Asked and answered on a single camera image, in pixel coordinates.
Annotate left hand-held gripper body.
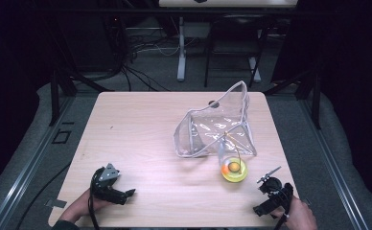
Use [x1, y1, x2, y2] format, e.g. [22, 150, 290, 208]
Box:
[89, 163, 128, 206]

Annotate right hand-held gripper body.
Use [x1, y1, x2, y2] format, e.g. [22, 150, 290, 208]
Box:
[252, 176, 294, 219]

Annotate clear plastic zipper bag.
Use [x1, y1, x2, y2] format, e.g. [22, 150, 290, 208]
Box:
[173, 80, 258, 159]

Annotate grey tape strip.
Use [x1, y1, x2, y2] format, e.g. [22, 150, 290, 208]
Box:
[44, 198, 68, 209]

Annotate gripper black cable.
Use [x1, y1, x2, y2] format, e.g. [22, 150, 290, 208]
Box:
[273, 188, 294, 230]
[87, 178, 102, 230]

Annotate black chair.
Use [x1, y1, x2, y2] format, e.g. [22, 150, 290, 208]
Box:
[203, 14, 271, 89]

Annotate black tape square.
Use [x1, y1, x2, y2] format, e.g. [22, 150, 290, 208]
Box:
[51, 128, 72, 145]

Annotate black metal frame stand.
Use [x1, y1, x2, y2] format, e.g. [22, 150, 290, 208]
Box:
[264, 68, 322, 130]
[48, 18, 115, 127]

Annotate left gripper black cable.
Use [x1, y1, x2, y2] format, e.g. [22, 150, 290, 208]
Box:
[87, 178, 102, 230]

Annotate bundle of floor cables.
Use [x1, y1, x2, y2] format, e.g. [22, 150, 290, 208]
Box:
[102, 12, 180, 93]

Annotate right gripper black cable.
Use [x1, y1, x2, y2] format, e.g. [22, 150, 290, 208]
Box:
[273, 188, 294, 230]

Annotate black floor cable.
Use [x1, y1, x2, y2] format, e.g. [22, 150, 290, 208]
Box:
[14, 162, 72, 230]

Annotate person's right hand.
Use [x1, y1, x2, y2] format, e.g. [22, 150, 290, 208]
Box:
[269, 195, 319, 230]

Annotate person's left dark sleeve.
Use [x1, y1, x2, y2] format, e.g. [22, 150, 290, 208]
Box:
[51, 219, 81, 230]

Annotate white desk leg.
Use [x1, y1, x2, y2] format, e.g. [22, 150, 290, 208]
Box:
[176, 16, 187, 82]

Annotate white desk top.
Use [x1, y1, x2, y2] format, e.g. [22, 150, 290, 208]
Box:
[158, 0, 299, 9]

